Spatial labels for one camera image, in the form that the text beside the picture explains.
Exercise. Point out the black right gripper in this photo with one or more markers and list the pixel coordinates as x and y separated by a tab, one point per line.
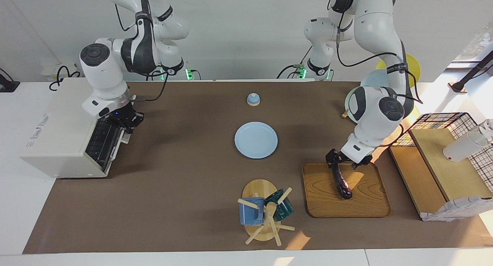
127	117

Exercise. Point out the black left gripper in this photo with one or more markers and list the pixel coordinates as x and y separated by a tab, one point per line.
334	155

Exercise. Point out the dark purple eggplant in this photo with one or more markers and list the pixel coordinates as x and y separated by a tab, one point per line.
342	185

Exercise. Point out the light blue plate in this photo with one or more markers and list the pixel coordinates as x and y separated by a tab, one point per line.
256	140

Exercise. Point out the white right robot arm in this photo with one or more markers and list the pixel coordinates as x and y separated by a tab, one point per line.
102	65

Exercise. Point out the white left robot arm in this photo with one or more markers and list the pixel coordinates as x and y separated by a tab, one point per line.
379	31

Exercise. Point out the white toaster oven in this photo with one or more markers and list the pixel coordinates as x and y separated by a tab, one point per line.
57	131

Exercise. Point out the wooden serving tray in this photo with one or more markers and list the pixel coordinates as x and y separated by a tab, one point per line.
327	200

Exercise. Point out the wooden plate rack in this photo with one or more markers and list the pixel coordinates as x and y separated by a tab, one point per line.
344	113

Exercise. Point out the pale green plate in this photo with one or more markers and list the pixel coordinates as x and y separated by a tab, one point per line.
348	104

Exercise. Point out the dark green mug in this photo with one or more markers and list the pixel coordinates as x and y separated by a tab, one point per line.
283	210

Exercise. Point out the brown table mat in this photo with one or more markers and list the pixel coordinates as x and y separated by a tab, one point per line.
185	181

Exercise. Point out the wooden mug tree stand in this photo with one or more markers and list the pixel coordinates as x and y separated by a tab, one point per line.
259	189

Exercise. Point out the white power box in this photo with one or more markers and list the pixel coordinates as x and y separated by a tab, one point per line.
50	71

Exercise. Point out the pale blue racked plate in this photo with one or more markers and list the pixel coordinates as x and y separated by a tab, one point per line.
373	79

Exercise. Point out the blue mug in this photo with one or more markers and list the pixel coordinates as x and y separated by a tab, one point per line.
250	216

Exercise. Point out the wooden two-tier shelf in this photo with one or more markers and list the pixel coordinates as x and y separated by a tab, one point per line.
454	177

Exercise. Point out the small blue dome bell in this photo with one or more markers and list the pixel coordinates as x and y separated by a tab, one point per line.
253	100

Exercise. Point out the white bottle with clear cap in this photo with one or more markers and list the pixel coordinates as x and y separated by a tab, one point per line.
460	148

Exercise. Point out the yellow plate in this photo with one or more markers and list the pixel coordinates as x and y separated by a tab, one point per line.
412	69

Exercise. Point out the white checkered cloth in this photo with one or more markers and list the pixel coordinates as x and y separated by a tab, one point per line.
454	210

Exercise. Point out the black device at table edge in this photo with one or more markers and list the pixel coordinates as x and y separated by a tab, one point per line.
7	85

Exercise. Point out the black stand pole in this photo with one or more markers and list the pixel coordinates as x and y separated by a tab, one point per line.
473	71

